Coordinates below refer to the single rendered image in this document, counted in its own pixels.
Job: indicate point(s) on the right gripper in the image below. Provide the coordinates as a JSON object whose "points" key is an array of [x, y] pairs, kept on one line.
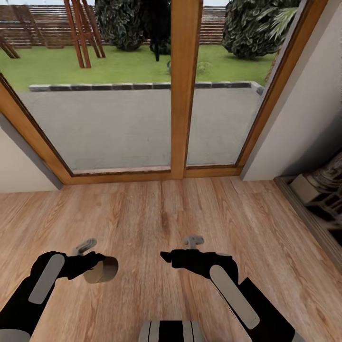
{"points": [[181, 258]]}

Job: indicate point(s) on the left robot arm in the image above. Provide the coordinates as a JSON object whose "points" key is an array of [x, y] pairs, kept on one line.
{"points": [[20, 316]]}

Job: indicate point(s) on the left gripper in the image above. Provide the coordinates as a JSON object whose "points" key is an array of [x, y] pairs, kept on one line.
{"points": [[86, 262]]}

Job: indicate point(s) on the robot trunk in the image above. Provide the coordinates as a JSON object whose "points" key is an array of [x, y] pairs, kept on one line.
{"points": [[171, 331]]}

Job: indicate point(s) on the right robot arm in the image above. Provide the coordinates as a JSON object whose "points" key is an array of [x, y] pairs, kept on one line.
{"points": [[261, 320]]}

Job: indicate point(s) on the door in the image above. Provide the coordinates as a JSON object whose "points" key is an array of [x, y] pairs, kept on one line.
{"points": [[109, 91]]}

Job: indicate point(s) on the wood fireplace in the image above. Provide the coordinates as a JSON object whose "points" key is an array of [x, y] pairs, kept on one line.
{"points": [[316, 197]]}

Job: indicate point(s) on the pillar candle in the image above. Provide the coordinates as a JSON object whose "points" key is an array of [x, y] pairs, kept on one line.
{"points": [[104, 271]]}

